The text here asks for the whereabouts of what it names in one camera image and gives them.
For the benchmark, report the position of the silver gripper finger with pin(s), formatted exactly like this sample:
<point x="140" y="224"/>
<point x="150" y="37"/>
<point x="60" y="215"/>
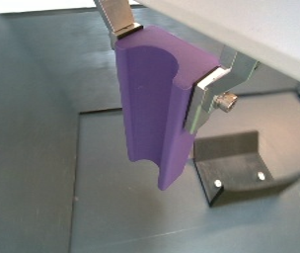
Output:
<point x="119" y="19"/>

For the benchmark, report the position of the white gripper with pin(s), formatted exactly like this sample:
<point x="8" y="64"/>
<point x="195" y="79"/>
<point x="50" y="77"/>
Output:
<point x="261" y="29"/>

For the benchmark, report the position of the purple arch block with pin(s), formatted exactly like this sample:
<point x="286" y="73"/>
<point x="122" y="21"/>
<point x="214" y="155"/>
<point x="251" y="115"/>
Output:
<point x="159" y="66"/>

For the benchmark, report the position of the black L-shaped fixture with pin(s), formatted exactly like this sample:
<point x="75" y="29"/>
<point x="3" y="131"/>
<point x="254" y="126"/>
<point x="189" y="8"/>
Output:
<point x="231" y="170"/>

